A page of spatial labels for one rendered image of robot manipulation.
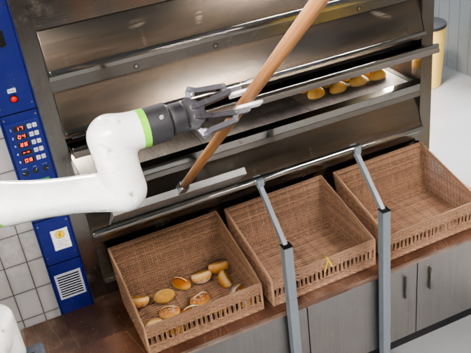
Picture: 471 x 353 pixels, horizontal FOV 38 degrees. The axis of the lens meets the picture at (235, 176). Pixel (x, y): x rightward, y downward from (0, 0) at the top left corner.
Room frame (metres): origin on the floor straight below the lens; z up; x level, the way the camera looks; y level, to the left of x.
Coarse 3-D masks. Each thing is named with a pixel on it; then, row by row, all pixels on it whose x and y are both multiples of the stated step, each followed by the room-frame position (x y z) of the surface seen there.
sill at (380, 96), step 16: (368, 96) 3.11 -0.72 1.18; (384, 96) 3.11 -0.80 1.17; (400, 96) 3.14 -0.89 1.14; (320, 112) 3.00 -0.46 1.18; (336, 112) 3.01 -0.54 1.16; (256, 128) 2.92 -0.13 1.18; (272, 128) 2.89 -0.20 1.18; (288, 128) 2.92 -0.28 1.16; (224, 144) 2.81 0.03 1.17; (240, 144) 2.83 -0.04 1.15; (160, 160) 2.72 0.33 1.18; (176, 160) 2.72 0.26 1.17; (192, 160) 2.75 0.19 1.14
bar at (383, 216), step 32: (320, 160) 2.56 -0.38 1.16; (224, 192) 2.40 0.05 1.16; (128, 224) 2.26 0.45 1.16; (384, 224) 2.40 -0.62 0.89; (288, 256) 2.24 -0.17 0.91; (384, 256) 2.40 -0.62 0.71; (288, 288) 2.24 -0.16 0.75; (384, 288) 2.40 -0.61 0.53; (288, 320) 2.26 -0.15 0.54; (384, 320) 2.40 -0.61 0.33; (384, 352) 2.40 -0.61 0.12
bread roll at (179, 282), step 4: (180, 276) 2.55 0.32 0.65; (172, 280) 2.55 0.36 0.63; (176, 280) 2.53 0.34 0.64; (180, 280) 2.52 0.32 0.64; (184, 280) 2.52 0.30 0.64; (188, 280) 2.52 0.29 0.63; (172, 284) 2.54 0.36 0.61; (176, 284) 2.52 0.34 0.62; (180, 284) 2.51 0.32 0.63; (184, 284) 2.50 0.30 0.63; (188, 284) 2.51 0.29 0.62; (176, 288) 2.52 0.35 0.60; (180, 288) 2.50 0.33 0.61; (184, 288) 2.50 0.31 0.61; (188, 288) 2.50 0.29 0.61
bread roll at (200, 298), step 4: (200, 292) 2.41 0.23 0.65; (204, 292) 2.41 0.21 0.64; (192, 296) 2.40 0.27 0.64; (196, 296) 2.38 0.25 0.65; (200, 296) 2.38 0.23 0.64; (204, 296) 2.39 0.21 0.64; (208, 296) 2.40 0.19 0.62; (192, 300) 2.37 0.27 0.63; (196, 300) 2.37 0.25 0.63; (200, 300) 2.37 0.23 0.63; (204, 300) 2.38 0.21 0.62; (200, 304) 2.37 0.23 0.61
